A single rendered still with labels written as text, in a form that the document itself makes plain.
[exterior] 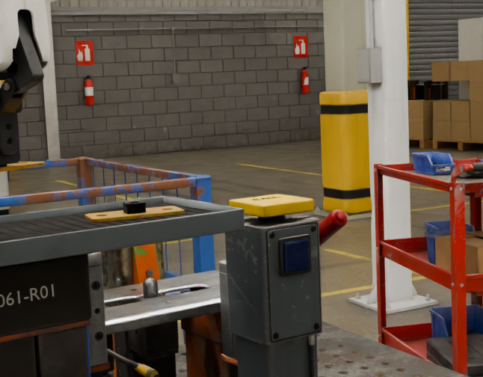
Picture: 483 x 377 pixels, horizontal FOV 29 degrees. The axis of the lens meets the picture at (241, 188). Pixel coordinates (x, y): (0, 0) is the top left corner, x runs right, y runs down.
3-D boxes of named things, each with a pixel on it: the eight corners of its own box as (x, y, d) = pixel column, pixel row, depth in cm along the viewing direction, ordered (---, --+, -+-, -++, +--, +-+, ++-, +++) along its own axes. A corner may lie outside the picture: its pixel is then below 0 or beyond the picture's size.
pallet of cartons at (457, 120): (527, 147, 1419) (526, 57, 1403) (490, 152, 1377) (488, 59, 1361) (469, 144, 1521) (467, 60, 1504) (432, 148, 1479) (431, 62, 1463)
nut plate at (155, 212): (173, 209, 87) (173, 195, 86) (186, 213, 83) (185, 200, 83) (83, 217, 83) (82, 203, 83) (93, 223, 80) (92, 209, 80)
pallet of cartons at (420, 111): (460, 143, 1537) (459, 98, 1528) (423, 148, 1496) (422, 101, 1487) (410, 141, 1639) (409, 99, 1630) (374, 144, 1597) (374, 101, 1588)
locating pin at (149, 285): (154, 304, 124) (152, 274, 123) (161, 307, 122) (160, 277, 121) (140, 307, 123) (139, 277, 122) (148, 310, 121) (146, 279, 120)
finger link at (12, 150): (36, 77, 73) (42, 162, 74) (9, 78, 75) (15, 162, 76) (4, 78, 71) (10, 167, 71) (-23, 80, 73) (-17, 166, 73)
